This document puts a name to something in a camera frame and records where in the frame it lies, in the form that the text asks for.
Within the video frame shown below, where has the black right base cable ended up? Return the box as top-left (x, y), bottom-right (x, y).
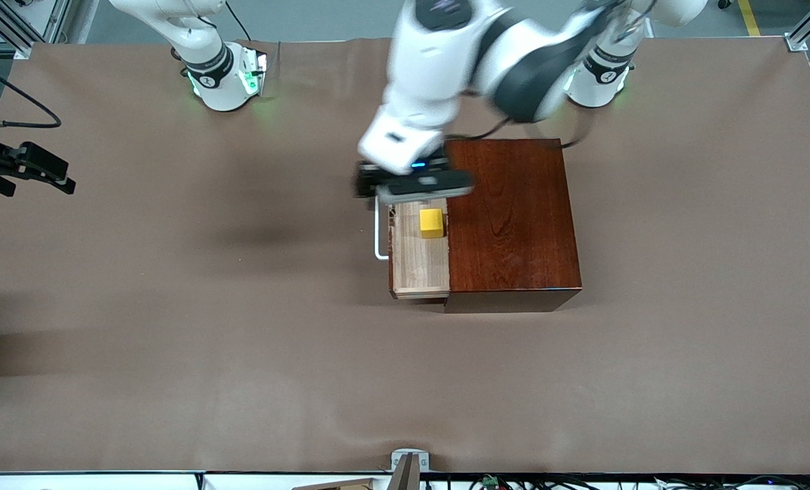
top-left (225, 0), bottom-right (253, 43)

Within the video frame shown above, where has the wooden drawer with white handle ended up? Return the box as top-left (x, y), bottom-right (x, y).
top-left (374, 196), bottom-right (451, 301)

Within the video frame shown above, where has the yellow block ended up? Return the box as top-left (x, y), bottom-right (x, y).
top-left (419, 208), bottom-right (445, 240)

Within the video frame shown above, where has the brown table cover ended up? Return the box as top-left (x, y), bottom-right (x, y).
top-left (0, 35), bottom-right (810, 475)

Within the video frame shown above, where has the dark brown wooden cabinet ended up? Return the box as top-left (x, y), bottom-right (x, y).
top-left (444, 138), bottom-right (583, 314)

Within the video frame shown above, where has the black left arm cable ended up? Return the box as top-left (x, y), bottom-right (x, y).
top-left (456, 102), bottom-right (596, 149)

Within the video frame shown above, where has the light wooden board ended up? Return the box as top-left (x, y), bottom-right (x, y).
top-left (291, 478), bottom-right (378, 490)

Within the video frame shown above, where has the grey metal camera bracket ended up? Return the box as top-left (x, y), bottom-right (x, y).
top-left (388, 448), bottom-right (431, 490)

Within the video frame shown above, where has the aluminium frame with diagonal struts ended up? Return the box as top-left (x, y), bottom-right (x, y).
top-left (0, 0), bottom-right (72, 61)

